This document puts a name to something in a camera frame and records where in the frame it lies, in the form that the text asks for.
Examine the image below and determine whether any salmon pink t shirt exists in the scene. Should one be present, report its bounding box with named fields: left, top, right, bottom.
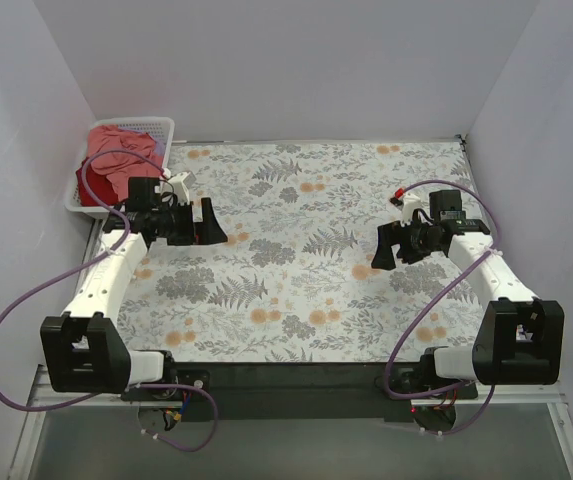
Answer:
left=87, top=125, right=163, bottom=177

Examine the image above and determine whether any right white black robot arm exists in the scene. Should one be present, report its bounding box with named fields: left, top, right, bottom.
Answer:
left=371, top=184, right=565, bottom=398

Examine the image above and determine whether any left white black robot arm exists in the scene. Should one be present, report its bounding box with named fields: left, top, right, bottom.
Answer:
left=40, top=171, right=228, bottom=400

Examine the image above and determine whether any lilac t shirt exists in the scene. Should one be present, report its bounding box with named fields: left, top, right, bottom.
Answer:
left=154, top=140, right=166, bottom=156

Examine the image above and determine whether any dark red t shirt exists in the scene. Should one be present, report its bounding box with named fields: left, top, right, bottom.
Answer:
left=76, top=159, right=128, bottom=207

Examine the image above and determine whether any white plastic basket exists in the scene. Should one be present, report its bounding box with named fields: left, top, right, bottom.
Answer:
left=64, top=116, right=175, bottom=218

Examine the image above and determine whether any floral table mat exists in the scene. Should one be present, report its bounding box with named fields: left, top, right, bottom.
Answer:
left=117, top=141, right=483, bottom=362

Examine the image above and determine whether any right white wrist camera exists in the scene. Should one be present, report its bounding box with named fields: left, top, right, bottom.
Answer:
left=389, top=188, right=423, bottom=226

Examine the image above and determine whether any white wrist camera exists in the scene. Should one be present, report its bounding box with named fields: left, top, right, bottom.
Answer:
left=161, top=171, right=196, bottom=205
left=389, top=188, right=423, bottom=226

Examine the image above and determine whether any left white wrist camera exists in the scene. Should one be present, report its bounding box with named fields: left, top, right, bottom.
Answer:
left=161, top=171, right=196, bottom=205

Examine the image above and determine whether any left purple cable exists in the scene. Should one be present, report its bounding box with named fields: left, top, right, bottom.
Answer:
left=0, top=149, right=220, bottom=453

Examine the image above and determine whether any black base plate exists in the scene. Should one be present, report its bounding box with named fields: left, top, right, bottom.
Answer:
left=120, top=361, right=479, bottom=424

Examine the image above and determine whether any aluminium frame rail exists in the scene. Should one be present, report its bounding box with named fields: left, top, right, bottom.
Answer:
left=10, top=371, right=573, bottom=479

